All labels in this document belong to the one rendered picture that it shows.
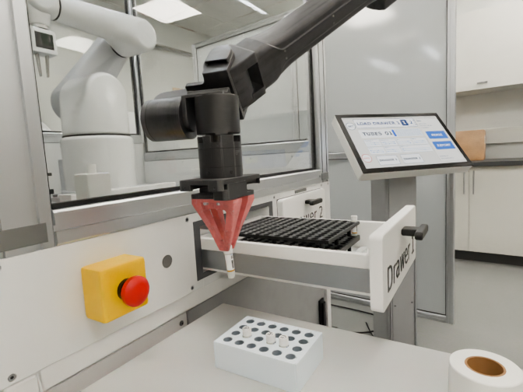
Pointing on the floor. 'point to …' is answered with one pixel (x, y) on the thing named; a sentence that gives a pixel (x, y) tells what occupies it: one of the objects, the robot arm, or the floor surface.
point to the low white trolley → (383, 354)
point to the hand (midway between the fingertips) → (226, 243)
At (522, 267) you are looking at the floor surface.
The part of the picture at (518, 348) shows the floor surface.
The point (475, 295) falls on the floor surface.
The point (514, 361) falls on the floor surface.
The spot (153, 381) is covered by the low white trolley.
